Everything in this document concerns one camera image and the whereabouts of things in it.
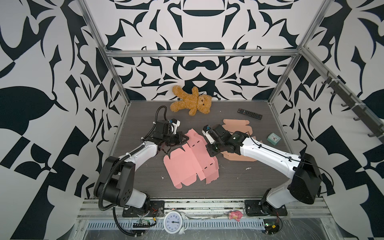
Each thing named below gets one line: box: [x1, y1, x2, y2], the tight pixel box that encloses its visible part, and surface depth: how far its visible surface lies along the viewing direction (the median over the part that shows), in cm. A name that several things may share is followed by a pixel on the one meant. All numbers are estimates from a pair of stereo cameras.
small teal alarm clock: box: [267, 132, 281, 146], surface depth 100 cm
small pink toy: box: [228, 210, 244, 222], surface depth 72 cm
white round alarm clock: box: [163, 211, 189, 235], surface depth 70 cm
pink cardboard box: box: [163, 128, 219, 189], surface depth 89 cm
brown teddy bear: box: [170, 85, 212, 116], surface depth 113 cm
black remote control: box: [237, 108, 263, 121], surface depth 114 cm
